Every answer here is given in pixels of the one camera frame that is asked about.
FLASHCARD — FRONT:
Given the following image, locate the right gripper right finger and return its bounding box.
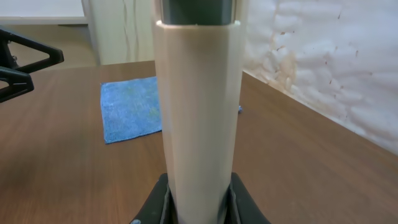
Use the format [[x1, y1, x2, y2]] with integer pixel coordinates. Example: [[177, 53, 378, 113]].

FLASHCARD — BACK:
[[224, 172, 272, 224]]

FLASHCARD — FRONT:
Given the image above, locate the blue cloth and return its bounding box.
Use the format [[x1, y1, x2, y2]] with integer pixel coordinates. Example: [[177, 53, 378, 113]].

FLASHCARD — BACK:
[[99, 76, 244, 145]]

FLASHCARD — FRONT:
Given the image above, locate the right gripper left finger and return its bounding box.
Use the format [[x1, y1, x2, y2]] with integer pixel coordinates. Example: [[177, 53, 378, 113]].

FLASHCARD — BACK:
[[130, 172, 178, 224]]

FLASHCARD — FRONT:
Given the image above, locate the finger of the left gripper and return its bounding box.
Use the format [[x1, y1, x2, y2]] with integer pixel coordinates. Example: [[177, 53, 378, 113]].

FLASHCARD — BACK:
[[0, 65, 35, 104], [0, 26, 65, 75]]

